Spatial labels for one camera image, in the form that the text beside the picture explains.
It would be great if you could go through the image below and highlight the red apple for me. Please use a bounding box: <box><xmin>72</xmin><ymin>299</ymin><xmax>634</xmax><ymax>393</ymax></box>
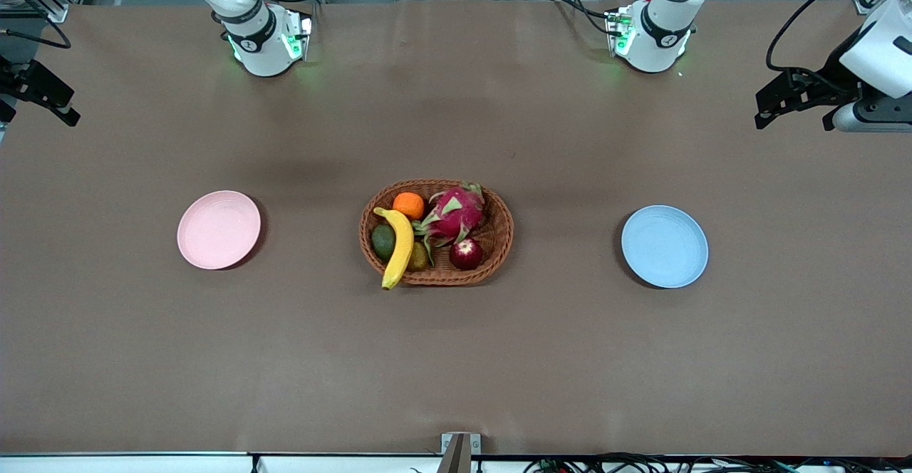
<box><xmin>449</xmin><ymin>237</ymin><xmax>484</xmax><ymax>271</ymax></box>

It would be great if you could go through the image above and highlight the yellow banana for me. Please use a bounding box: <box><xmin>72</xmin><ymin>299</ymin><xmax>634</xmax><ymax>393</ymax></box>
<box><xmin>373</xmin><ymin>207</ymin><xmax>415</xmax><ymax>291</ymax></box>

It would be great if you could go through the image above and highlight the blue round plate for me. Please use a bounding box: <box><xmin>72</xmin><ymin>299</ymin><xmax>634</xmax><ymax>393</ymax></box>
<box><xmin>621</xmin><ymin>204</ymin><xmax>710</xmax><ymax>289</ymax></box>

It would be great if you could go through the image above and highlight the pink round plate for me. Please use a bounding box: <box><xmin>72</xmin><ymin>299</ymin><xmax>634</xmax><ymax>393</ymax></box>
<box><xmin>177</xmin><ymin>189</ymin><xmax>262</xmax><ymax>271</ymax></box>

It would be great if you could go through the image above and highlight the brown wicker basket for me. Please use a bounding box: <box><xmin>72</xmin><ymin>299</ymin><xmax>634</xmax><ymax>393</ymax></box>
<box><xmin>358</xmin><ymin>178</ymin><xmax>514</xmax><ymax>287</ymax></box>

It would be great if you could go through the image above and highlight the pink dragon fruit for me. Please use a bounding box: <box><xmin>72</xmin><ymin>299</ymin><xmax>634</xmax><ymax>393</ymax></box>
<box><xmin>412</xmin><ymin>182</ymin><xmax>487</xmax><ymax>266</ymax></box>

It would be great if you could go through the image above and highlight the green avocado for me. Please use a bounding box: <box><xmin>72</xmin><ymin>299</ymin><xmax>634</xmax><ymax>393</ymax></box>
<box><xmin>370</xmin><ymin>224</ymin><xmax>397</xmax><ymax>262</ymax></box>

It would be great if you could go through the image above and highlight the orange fruit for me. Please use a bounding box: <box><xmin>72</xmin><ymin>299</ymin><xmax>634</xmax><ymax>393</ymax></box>
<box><xmin>393</xmin><ymin>192</ymin><xmax>426</xmax><ymax>222</ymax></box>

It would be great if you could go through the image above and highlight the brown kiwi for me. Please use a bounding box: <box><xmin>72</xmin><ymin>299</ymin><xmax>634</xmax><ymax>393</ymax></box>
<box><xmin>405</xmin><ymin>240</ymin><xmax>432</xmax><ymax>272</ymax></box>

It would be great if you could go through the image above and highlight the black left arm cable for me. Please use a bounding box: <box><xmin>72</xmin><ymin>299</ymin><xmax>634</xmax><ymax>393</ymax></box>
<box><xmin>766</xmin><ymin>0</ymin><xmax>888</xmax><ymax>96</ymax></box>

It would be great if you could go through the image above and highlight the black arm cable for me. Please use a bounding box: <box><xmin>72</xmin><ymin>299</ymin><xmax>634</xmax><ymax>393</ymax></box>
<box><xmin>766</xmin><ymin>0</ymin><xmax>888</xmax><ymax>96</ymax></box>
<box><xmin>0</xmin><ymin>21</ymin><xmax>72</xmax><ymax>50</ymax></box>

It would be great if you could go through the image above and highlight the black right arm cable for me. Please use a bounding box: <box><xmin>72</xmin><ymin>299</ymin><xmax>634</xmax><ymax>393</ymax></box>
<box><xmin>0</xmin><ymin>21</ymin><xmax>72</xmax><ymax>50</ymax></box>

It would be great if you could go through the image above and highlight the black cable bundle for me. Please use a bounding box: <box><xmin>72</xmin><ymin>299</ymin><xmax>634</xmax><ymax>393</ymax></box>
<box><xmin>524</xmin><ymin>452</ymin><xmax>912</xmax><ymax>473</ymax></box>

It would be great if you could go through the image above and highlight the grey metal bracket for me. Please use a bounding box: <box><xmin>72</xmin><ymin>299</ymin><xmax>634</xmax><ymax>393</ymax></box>
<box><xmin>440</xmin><ymin>432</ymin><xmax>482</xmax><ymax>473</ymax></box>

